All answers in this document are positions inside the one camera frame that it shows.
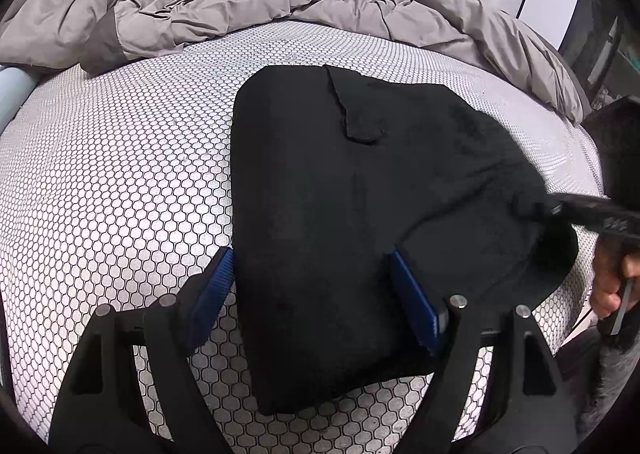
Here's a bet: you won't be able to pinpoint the black pants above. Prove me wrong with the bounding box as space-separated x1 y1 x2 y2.
231 66 578 415

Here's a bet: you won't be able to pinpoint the person's right hand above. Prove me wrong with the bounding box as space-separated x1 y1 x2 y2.
590 236 640 320

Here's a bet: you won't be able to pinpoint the white honeycomb mattress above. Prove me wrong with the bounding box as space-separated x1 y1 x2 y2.
1 22 602 453

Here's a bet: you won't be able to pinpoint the dark glass cabinet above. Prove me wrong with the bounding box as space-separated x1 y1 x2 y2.
560 0 639 110

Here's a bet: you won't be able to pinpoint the light blue pillow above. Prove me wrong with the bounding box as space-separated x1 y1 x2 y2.
0 65 39 132

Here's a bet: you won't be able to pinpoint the grey quilted duvet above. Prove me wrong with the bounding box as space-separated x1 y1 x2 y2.
1 0 589 122

